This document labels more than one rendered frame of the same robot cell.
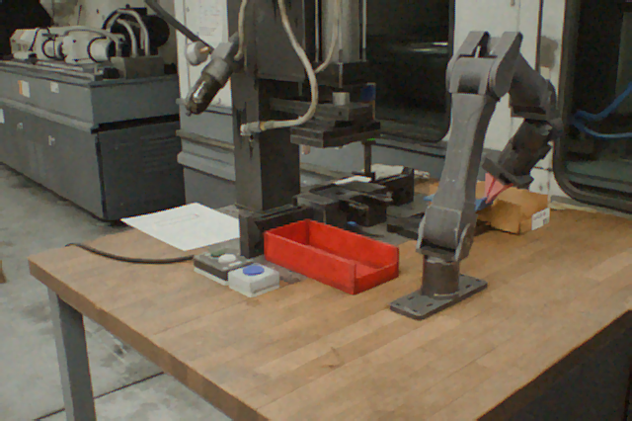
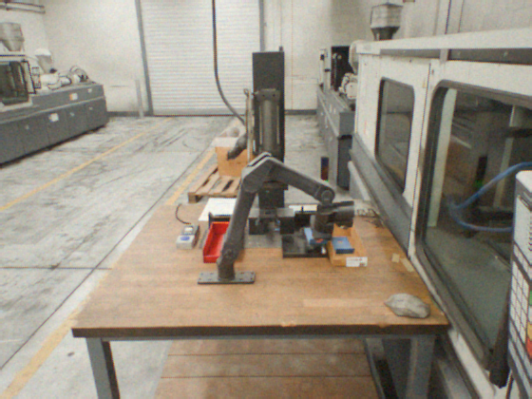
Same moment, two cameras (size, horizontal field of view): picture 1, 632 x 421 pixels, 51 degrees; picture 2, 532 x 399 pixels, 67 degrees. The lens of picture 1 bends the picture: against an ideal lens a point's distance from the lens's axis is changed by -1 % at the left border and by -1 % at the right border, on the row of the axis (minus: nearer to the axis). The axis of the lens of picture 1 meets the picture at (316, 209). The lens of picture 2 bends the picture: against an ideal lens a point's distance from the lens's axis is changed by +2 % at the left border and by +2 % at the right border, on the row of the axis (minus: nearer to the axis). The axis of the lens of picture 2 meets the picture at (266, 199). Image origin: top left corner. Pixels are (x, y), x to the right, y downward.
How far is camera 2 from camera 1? 123 cm
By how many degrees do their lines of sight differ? 42
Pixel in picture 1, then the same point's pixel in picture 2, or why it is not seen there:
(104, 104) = (346, 124)
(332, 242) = not seen: hidden behind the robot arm
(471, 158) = (235, 218)
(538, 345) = (206, 316)
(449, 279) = (220, 272)
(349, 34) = (266, 136)
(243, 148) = not seen: hidden behind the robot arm
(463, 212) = (226, 243)
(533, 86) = (305, 186)
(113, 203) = (343, 178)
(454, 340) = (188, 297)
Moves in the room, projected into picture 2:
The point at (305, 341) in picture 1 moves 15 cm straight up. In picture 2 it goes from (153, 273) to (148, 236)
